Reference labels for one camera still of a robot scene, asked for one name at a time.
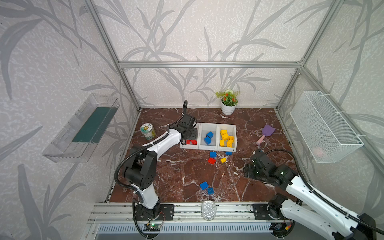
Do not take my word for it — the long red lego brick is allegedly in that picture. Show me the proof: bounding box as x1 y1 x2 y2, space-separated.
187 140 198 145

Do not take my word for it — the blue sloped lego brick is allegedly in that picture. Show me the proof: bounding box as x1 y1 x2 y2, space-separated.
204 137 212 145

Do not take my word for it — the red square lego brick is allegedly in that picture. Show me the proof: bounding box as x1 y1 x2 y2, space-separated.
209 158 216 165

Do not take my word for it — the dark blue lego brick bottom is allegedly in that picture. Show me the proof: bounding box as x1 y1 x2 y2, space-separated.
207 188 214 195

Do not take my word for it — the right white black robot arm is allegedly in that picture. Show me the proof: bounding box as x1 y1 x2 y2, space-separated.
243 150 384 240

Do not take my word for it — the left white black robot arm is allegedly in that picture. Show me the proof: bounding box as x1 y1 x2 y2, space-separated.
114 113 197 211

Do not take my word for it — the white three-compartment bin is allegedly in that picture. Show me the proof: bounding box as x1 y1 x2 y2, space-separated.
180 123 238 153

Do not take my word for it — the purple toy shovel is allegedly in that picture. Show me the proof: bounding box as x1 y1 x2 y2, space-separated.
256 125 276 146

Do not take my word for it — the green label tin can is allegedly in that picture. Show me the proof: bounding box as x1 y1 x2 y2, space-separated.
140 123 156 140

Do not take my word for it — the potted green plant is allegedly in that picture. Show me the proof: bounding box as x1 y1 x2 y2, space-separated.
216 89 240 116

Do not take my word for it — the silver round knob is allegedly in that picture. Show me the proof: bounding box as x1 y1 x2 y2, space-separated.
201 201 217 221

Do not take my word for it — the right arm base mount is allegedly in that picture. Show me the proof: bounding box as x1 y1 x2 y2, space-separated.
249 203 290 222

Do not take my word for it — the white wire basket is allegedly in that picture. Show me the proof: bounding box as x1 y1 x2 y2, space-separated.
290 91 364 164

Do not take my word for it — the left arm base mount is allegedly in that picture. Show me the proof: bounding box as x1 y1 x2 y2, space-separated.
134 204 175 221

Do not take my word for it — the clear plastic wall shelf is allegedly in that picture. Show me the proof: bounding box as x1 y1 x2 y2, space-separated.
43 94 120 163

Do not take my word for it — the aluminium front rail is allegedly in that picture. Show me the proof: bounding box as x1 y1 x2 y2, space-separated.
88 202 291 224

